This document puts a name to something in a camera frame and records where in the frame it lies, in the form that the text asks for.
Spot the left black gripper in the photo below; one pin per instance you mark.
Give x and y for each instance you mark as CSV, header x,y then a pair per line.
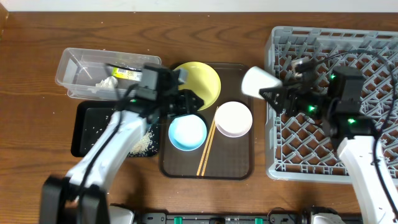
x,y
181,103

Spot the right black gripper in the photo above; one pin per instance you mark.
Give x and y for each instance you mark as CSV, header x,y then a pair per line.
x,y
285,98

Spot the small white green cup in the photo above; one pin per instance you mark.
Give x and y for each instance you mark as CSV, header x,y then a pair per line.
x,y
255,79

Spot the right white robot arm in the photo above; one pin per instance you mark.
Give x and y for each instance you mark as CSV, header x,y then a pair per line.
x,y
353,135

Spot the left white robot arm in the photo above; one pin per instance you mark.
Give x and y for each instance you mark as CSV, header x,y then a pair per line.
x,y
80,196

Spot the clear plastic waste bin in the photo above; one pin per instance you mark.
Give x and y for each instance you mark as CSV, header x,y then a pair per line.
x,y
80,69

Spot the pile of rice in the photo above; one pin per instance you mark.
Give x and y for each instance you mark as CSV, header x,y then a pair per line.
x,y
127,134

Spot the white tissue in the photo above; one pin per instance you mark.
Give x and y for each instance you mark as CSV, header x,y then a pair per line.
x,y
110,82

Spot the wooden chopstick right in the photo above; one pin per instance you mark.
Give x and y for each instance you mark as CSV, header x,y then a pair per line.
x,y
208,150

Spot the yellow plate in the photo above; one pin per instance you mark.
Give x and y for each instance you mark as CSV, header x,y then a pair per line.
x,y
203,80

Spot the light blue bowl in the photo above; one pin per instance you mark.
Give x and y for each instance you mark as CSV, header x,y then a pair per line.
x,y
187,133

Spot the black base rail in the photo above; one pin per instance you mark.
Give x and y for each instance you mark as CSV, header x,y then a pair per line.
x,y
162,218

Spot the pink white bowl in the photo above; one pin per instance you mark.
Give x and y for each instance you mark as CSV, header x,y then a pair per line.
x,y
233,119

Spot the grey dishwasher rack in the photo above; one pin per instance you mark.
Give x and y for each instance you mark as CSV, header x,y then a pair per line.
x,y
296,149

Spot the wooden chopstick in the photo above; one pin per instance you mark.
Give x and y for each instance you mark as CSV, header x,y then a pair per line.
x,y
208,150
204,151

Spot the wooden chopstick left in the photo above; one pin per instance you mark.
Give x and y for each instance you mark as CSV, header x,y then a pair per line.
x,y
204,151

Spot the yellow green snack wrapper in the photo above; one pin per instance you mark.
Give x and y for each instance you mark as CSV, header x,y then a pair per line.
x,y
131,74

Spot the black waste tray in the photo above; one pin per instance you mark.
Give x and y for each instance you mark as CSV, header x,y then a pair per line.
x,y
93,117

